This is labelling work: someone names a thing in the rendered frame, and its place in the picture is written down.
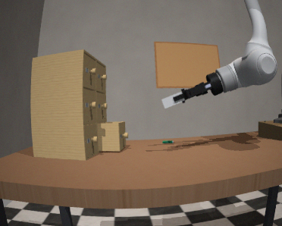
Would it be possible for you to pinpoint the tan wooden chest of drawers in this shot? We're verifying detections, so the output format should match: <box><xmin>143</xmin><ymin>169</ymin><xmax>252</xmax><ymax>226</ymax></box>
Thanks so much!
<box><xmin>30</xmin><ymin>49</ymin><xmax>107</xmax><ymax>161</ymax></box>

